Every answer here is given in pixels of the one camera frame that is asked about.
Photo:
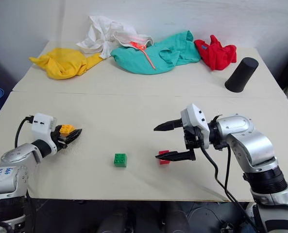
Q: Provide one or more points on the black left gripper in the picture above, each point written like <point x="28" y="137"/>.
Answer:
<point x="57" y="142"/>

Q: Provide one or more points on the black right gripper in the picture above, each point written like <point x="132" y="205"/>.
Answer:
<point x="191" y="139"/>

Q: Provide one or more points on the orange toy brick cube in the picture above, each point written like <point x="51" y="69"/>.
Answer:
<point x="66" y="129"/>

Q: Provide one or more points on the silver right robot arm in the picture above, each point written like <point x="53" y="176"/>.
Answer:
<point x="251" y="145"/>

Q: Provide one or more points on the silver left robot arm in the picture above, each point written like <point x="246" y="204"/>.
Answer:
<point x="15" y="155"/>

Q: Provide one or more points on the red toy brick cube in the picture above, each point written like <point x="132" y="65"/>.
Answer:
<point x="163" y="162"/>

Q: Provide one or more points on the green toy brick cube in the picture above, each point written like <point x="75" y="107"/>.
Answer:
<point x="120" y="160"/>

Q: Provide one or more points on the yellow crumpled cloth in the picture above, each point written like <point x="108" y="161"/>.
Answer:
<point x="61" y="63"/>

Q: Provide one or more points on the teal crumpled garment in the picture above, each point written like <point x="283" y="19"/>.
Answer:
<point x="139" y="59"/>

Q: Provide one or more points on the black plastic cup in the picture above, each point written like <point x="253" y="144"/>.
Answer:
<point x="241" y="75"/>

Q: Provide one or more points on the red crumpled cloth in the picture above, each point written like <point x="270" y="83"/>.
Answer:
<point x="216" y="54"/>

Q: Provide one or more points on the white crumpled cloth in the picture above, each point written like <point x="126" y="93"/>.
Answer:
<point x="102" y="34"/>

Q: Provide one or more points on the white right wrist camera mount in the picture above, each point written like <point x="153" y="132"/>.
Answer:
<point x="194" y="119"/>

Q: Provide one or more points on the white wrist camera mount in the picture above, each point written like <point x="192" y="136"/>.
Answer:
<point x="42" y="125"/>
<point x="194" y="119"/>

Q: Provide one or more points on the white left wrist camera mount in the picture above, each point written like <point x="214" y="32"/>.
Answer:
<point x="42" y="125"/>

